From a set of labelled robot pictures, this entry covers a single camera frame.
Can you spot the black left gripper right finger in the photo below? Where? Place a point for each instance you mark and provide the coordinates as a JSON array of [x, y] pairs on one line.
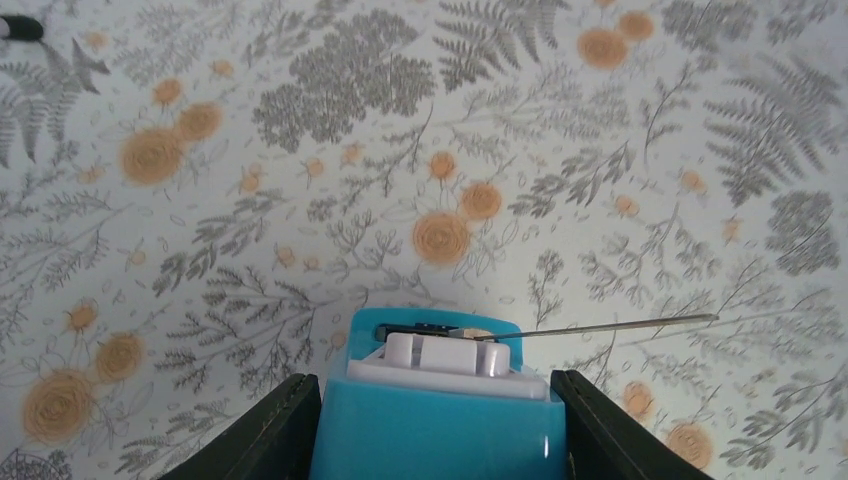
[[603, 442]]

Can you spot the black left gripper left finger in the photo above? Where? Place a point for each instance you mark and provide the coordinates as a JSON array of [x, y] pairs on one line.
[[272, 440]]

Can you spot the blue metronome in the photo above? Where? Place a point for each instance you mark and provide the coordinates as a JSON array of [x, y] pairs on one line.
[[432, 394]]

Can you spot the floral patterned table mat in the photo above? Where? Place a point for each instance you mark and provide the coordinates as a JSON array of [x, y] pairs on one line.
[[196, 196]]

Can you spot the white tripod music stand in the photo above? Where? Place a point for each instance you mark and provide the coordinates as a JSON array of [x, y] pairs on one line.
[[21, 28]]

